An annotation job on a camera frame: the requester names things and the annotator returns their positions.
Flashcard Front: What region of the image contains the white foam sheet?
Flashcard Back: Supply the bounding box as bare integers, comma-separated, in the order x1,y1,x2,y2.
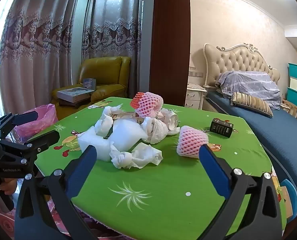
108,119,149,153
78,126,114,162

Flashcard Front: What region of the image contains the brown wooden door frame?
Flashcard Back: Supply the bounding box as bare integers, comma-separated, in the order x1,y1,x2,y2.
150,0,191,107

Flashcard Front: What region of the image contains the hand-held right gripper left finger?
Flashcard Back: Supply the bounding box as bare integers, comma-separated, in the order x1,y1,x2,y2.
15,145,106,240

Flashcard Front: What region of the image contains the small blue printed box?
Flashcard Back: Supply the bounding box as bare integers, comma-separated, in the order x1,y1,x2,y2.
83,78,97,90

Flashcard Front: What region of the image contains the pink and orange foam net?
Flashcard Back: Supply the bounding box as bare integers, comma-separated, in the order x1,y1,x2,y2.
130,92,164,118

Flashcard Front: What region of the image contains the pink printed floor mat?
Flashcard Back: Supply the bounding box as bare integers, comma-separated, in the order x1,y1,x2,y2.
0,200,109,240

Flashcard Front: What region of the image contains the twisted white tissue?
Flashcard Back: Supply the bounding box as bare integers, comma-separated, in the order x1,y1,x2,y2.
95,105,125,138

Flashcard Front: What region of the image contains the beige cardboard carton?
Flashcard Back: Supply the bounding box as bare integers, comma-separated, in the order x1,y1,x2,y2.
110,111,142,125

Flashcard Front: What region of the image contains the striped brown pillow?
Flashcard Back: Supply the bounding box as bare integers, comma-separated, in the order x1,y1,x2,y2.
231,92,274,118

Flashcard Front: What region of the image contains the white flat box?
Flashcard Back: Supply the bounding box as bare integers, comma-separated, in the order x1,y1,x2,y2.
57,87,95,103

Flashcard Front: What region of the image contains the white nightstand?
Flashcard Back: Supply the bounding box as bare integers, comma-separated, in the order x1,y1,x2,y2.
185,83,206,110

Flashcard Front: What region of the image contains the wide pink lace curtain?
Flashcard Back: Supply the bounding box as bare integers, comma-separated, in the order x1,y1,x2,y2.
0,0,89,110

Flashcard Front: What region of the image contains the green printed tablecloth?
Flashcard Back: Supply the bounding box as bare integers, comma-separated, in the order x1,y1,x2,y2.
28,96,289,240

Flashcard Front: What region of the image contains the lilac dotted quilt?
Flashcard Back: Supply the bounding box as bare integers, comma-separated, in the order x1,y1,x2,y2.
215,70,282,110

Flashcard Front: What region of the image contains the blue plastic stool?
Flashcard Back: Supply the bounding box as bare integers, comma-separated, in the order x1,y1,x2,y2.
280,179,297,218

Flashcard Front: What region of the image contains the printed paper wrapper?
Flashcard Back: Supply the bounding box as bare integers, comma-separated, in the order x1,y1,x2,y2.
158,108,181,136

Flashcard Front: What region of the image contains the person's left hand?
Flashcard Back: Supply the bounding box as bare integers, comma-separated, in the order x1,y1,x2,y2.
0,177,18,195

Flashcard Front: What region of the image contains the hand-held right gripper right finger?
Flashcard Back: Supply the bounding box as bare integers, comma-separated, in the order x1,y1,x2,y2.
199,144,282,240

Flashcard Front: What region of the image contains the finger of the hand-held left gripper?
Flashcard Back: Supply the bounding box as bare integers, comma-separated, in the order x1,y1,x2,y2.
0,130,61,160
0,111,38,140

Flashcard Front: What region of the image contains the yellow leather armchair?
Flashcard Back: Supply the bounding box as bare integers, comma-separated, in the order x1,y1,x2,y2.
51,56,131,120

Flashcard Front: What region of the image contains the small black box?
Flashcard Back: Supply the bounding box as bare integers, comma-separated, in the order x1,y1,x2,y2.
210,118,234,138

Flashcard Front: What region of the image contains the pink plastic bag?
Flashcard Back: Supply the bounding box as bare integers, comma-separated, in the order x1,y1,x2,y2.
13,104,59,143

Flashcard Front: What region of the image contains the pink foam fruit net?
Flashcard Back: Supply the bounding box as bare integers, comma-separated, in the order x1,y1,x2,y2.
176,126,209,158

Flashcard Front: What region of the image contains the beige tufted headboard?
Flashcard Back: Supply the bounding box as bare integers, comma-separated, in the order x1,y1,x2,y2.
204,43,281,93

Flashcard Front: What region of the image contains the narrow pink lace curtain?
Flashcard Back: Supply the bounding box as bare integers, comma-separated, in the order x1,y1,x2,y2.
82,0,142,98

